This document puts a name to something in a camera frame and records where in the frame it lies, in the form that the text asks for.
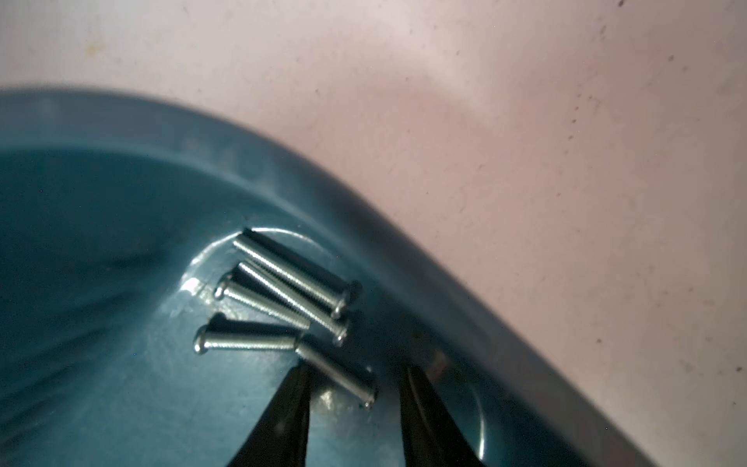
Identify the teal plastic storage tray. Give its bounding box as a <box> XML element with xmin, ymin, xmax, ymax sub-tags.
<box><xmin>1</xmin><ymin>89</ymin><xmax>649</xmax><ymax>466</ymax></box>

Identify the silver screw twelve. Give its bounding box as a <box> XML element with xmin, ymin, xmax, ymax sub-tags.
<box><xmin>233</xmin><ymin>233</ymin><xmax>353</xmax><ymax>320</ymax></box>

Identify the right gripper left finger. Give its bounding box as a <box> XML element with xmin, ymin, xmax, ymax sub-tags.
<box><xmin>228</xmin><ymin>364</ymin><xmax>311</xmax><ymax>467</ymax></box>

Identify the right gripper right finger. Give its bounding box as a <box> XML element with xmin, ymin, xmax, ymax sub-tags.
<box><xmin>399</xmin><ymin>366</ymin><xmax>484</xmax><ymax>467</ymax></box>

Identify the silver screw eight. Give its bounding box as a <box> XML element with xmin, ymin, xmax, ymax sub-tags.
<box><xmin>295</xmin><ymin>341</ymin><xmax>377</xmax><ymax>408</ymax></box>

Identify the silver screw ten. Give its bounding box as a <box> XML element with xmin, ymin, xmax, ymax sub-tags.
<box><xmin>213</xmin><ymin>272</ymin><xmax>311</xmax><ymax>331</ymax></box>

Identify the silver screw eleven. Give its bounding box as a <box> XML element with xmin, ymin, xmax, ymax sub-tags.
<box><xmin>237</xmin><ymin>261</ymin><xmax>348</xmax><ymax>348</ymax></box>

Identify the silver screw nine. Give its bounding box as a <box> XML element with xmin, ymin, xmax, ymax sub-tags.
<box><xmin>193</xmin><ymin>326</ymin><xmax>298</xmax><ymax>354</ymax></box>

